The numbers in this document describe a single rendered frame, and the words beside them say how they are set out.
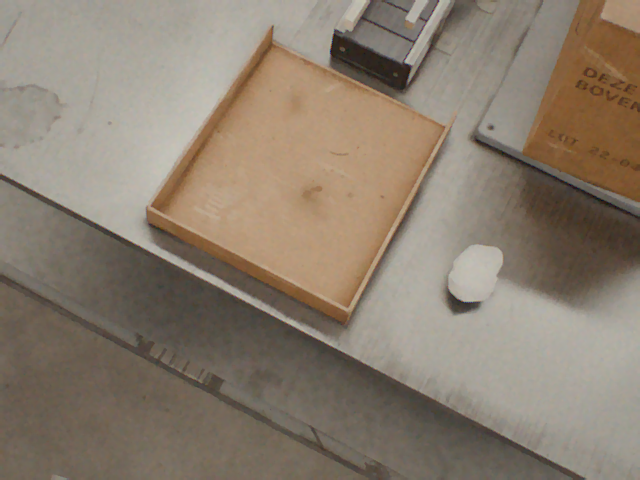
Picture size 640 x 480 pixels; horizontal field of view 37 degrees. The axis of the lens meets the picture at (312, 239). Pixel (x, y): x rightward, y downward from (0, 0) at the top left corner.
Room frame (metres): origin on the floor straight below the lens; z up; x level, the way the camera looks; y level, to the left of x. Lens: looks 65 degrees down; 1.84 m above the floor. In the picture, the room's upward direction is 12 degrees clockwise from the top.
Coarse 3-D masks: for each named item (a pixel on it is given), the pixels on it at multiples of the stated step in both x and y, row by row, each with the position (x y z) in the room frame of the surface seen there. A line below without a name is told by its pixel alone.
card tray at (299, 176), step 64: (256, 64) 0.70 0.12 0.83; (320, 64) 0.72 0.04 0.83; (256, 128) 0.61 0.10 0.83; (320, 128) 0.63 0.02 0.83; (384, 128) 0.65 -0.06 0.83; (448, 128) 0.64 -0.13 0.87; (192, 192) 0.50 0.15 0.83; (256, 192) 0.52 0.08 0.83; (320, 192) 0.54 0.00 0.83; (384, 192) 0.56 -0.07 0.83; (256, 256) 0.44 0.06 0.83; (320, 256) 0.46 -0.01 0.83
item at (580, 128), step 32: (608, 0) 0.66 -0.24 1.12; (576, 32) 0.75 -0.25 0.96; (608, 32) 0.64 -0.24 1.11; (576, 64) 0.64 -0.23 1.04; (608, 64) 0.63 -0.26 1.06; (544, 96) 0.72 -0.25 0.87; (576, 96) 0.63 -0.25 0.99; (608, 96) 0.63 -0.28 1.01; (544, 128) 0.64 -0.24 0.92; (576, 128) 0.63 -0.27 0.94; (608, 128) 0.62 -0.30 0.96; (544, 160) 0.63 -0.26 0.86; (576, 160) 0.63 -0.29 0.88; (608, 160) 0.62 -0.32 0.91
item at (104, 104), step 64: (0, 0) 0.72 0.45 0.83; (64, 0) 0.74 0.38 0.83; (128, 0) 0.76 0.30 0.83; (192, 0) 0.78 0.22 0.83; (256, 0) 0.80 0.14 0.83; (320, 0) 0.82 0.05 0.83; (512, 0) 0.89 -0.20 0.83; (0, 64) 0.62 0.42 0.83; (64, 64) 0.64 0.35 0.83; (128, 64) 0.66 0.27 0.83; (192, 64) 0.68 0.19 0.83; (448, 64) 0.77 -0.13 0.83; (0, 128) 0.54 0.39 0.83; (64, 128) 0.55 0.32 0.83; (128, 128) 0.57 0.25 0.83; (192, 128) 0.59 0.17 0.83; (64, 192) 0.47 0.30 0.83; (128, 192) 0.49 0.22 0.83; (448, 192) 0.58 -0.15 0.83; (512, 192) 0.60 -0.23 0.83; (576, 192) 0.61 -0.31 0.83; (192, 256) 0.42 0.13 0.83; (384, 256) 0.48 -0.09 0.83; (448, 256) 0.49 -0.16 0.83; (512, 256) 0.51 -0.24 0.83; (576, 256) 0.53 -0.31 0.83; (320, 320) 0.38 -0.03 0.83; (384, 320) 0.40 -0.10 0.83; (448, 320) 0.41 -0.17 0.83; (512, 320) 0.43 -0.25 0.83; (576, 320) 0.45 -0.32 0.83; (448, 384) 0.34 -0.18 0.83; (512, 384) 0.35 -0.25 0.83; (576, 384) 0.37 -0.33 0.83; (576, 448) 0.30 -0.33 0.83
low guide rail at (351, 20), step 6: (360, 0) 0.77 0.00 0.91; (366, 0) 0.77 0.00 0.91; (354, 6) 0.76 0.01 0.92; (360, 6) 0.76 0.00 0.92; (366, 6) 0.77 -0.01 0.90; (348, 12) 0.75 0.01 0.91; (354, 12) 0.75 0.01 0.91; (360, 12) 0.75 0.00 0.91; (348, 18) 0.74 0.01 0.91; (354, 18) 0.74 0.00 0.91; (348, 24) 0.73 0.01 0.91; (354, 24) 0.74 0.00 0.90
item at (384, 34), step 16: (384, 0) 0.80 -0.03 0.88; (400, 0) 0.81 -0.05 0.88; (432, 0) 0.82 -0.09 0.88; (368, 16) 0.77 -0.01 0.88; (384, 16) 0.78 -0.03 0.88; (400, 16) 0.78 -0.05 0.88; (352, 32) 0.74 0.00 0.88; (368, 32) 0.75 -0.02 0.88; (384, 32) 0.76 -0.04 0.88; (400, 32) 0.76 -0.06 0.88; (416, 32) 0.77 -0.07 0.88; (368, 48) 0.73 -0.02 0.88; (384, 48) 0.73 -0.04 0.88; (400, 48) 0.74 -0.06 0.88; (400, 64) 0.71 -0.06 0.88
